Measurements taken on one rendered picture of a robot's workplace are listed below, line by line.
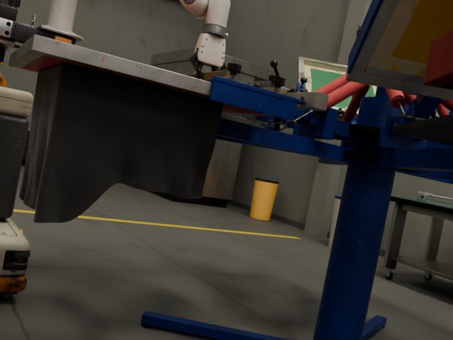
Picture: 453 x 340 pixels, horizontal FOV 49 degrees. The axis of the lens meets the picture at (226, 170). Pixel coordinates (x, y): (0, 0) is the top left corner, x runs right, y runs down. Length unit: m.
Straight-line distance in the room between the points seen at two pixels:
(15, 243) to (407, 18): 1.74
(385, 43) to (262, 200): 5.74
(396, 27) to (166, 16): 9.12
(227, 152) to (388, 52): 6.25
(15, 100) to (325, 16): 5.77
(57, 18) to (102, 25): 7.85
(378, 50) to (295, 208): 5.85
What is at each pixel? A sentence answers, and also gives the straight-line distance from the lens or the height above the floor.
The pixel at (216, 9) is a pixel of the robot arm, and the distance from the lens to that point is 1.78.
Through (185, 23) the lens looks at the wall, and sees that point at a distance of 10.60.
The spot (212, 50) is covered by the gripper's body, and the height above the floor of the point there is 1.13.
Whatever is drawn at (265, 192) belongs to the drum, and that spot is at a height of 0.39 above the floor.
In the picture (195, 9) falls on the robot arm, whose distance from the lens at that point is 1.78.
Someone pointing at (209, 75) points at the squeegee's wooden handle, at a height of 1.05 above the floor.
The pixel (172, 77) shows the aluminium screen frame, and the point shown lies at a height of 0.98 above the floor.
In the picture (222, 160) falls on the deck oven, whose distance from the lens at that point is 7.62.
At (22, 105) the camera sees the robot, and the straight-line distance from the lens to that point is 2.57.
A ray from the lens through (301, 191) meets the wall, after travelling 7.19.
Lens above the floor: 0.79
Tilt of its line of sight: 2 degrees down
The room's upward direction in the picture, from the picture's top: 11 degrees clockwise
